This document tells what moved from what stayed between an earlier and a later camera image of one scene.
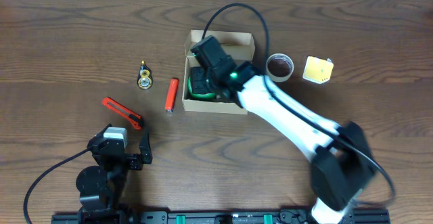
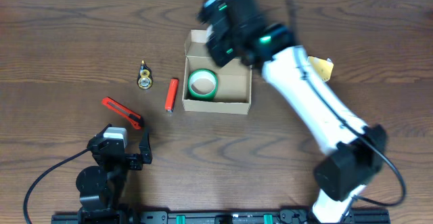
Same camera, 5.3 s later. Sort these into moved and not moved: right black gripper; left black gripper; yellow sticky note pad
Moved: right black gripper
Not moved: left black gripper; yellow sticky note pad
